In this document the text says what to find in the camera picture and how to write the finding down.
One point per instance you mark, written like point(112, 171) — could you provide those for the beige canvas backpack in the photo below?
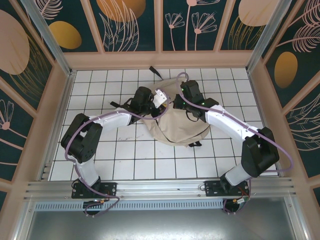
point(180, 127)

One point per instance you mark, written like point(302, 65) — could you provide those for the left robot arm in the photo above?
point(82, 140)

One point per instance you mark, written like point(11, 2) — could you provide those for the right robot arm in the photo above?
point(260, 152)

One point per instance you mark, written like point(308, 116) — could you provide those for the grey metal sheet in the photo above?
point(160, 225)

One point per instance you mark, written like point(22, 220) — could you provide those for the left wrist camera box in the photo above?
point(160, 98)

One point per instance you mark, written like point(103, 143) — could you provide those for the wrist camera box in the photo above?
point(160, 98)
point(190, 88)

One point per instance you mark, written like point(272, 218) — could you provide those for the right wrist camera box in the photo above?
point(190, 88)

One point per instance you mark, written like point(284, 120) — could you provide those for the aluminium rail frame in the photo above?
point(160, 186)

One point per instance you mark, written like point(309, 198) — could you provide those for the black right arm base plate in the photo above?
point(212, 188)

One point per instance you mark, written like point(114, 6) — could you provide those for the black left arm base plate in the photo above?
point(107, 190)

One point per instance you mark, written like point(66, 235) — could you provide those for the aluminium corner post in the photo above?
point(267, 32)
point(47, 35)

